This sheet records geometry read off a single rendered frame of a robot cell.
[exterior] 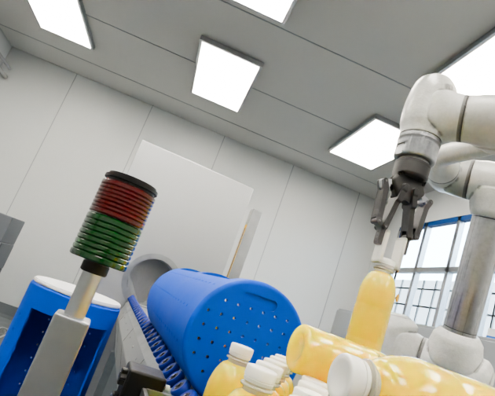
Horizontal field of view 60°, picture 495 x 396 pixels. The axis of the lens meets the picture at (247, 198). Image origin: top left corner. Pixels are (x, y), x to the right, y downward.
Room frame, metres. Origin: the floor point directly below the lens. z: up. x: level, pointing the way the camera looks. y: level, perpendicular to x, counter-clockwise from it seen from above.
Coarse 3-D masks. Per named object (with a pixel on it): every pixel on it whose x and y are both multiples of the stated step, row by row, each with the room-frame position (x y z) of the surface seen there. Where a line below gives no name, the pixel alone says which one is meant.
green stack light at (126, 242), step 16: (96, 224) 0.46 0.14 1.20; (112, 224) 0.46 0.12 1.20; (128, 224) 0.47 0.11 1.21; (80, 240) 0.47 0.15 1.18; (96, 240) 0.46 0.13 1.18; (112, 240) 0.46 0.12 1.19; (128, 240) 0.47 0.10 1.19; (80, 256) 0.46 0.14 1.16; (96, 256) 0.46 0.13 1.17; (112, 256) 0.47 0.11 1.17; (128, 256) 0.48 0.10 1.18
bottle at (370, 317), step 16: (384, 272) 0.86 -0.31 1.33; (368, 288) 0.85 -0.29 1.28; (384, 288) 0.84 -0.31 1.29; (368, 304) 0.85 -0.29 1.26; (384, 304) 0.84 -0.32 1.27; (352, 320) 0.87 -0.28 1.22; (368, 320) 0.84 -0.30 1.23; (384, 320) 0.84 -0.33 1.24; (352, 336) 0.86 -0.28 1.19; (368, 336) 0.84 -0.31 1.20; (384, 336) 0.86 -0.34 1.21
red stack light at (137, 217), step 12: (108, 180) 0.47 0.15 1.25; (96, 192) 0.48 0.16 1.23; (108, 192) 0.46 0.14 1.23; (120, 192) 0.46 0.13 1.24; (132, 192) 0.46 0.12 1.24; (144, 192) 0.47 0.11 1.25; (96, 204) 0.47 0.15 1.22; (108, 204) 0.46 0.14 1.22; (120, 204) 0.46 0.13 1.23; (132, 204) 0.47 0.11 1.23; (144, 204) 0.47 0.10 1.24; (120, 216) 0.46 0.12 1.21; (132, 216) 0.47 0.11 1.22; (144, 216) 0.48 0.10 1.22
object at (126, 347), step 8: (120, 312) 2.88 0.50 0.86; (120, 320) 2.61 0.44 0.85; (128, 320) 2.36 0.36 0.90; (120, 328) 2.38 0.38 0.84; (128, 328) 2.16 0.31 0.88; (120, 336) 2.23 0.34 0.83; (128, 336) 2.01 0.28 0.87; (136, 336) 1.85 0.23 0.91; (120, 344) 2.18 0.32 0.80; (128, 344) 1.88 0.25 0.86; (136, 344) 1.74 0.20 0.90; (120, 352) 2.13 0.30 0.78; (128, 352) 1.76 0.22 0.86; (136, 352) 1.64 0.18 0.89; (120, 360) 2.08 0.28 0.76; (128, 360) 1.66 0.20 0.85; (136, 360) 1.56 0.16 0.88; (144, 360) 1.46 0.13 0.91; (120, 368) 2.03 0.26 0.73
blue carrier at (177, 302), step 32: (160, 288) 1.57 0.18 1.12; (192, 288) 1.14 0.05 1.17; (224, 288) 0.98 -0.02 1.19; (256, 288) 1.00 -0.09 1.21; (160, 320) 1.35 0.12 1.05; (192, 320) 0.97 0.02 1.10; (224, 320) 0.98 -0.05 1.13; (256, 320) 1.00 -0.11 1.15; (288, 320) 1.02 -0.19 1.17; (224, 352) 0.99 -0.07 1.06; (256, 352) 1.01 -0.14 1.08; (192, 384) 0.98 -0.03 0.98
